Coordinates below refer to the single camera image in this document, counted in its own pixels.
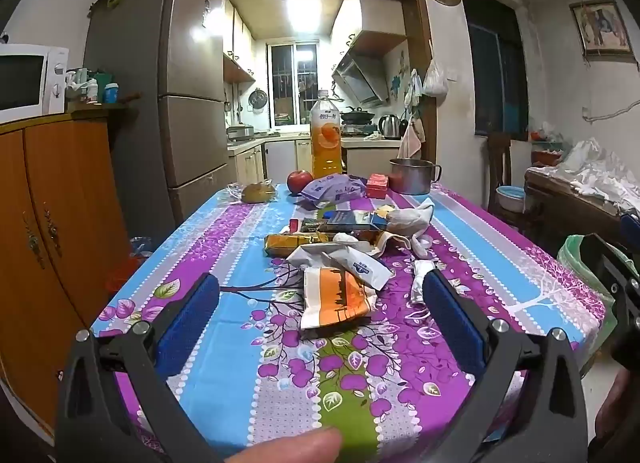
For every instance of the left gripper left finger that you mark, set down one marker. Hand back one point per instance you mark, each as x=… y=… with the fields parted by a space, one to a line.
x=115 y=401

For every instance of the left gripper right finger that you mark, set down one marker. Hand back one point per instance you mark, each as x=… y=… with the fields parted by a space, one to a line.
x=526 y=404

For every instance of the white cloth rag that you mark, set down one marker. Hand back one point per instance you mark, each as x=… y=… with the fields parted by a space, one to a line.
x=412 y=224

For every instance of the orange white paper bag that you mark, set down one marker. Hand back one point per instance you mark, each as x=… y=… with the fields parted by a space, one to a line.
x=333 y=296

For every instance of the gold foil snack packet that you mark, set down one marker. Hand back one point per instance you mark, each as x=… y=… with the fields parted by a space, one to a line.
x=284 y=244

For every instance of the blue cigarette carton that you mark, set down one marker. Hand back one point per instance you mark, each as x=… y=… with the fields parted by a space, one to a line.
x=344 y=221

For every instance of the green lined trash bin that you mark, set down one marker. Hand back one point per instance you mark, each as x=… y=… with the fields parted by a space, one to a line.
x=575 y=254

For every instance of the operator hand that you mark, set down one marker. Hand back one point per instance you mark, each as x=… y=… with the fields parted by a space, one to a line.
x=320 y=446

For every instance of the dark wooden table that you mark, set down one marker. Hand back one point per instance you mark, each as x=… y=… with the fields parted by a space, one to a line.
x=555 y=211

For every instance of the white plastic sheet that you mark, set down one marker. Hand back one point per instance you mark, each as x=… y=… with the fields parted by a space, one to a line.
x=594 y=172

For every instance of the blue plastic basin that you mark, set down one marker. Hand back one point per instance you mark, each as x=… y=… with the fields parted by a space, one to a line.
x=511 y=199

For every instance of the orange wooden cabinet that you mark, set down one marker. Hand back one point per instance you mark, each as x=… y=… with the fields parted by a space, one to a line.
x=62 y=238

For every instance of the wooden chair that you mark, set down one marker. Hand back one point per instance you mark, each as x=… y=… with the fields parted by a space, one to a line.
x=500 y=174

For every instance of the floral purple blue tablecloth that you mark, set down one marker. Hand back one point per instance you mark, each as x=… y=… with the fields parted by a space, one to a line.
x=338 y=335

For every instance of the white blue wrapper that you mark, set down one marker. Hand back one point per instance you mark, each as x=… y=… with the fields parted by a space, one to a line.
x=362 y=266

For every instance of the framed elephant picture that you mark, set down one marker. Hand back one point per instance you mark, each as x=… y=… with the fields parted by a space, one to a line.
x=602 y=30

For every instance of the wrapped brown bun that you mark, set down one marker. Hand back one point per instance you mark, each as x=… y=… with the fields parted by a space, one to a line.
x=261 y=192

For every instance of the red small box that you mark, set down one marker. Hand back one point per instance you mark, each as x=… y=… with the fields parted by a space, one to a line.
x=377 y=186

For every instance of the electric kettle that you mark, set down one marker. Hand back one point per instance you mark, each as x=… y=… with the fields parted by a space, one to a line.
x=389 y=126

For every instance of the red apple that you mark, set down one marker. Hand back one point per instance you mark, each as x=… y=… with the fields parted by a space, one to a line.
x=298 y=180

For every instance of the orange juice bottle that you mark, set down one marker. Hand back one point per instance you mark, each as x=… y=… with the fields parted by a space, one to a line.
x=326 y=139

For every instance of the white microwave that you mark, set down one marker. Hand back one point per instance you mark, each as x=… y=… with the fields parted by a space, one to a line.
x=32 y=81

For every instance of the grey refrigerator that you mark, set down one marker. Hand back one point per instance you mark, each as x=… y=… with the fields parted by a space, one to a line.
x=171 y=155

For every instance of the steel pot with handle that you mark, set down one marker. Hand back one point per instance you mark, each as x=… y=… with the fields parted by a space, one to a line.
x=413 y=176

